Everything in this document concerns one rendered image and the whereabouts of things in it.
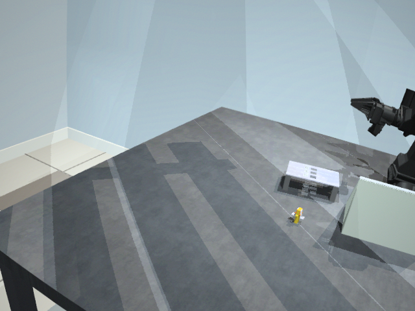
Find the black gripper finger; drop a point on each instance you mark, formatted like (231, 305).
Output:
(365, 107)
(368, 99)

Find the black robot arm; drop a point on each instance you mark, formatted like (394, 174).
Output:
(401, 172)

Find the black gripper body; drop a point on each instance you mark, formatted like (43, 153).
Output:
(382, 111)

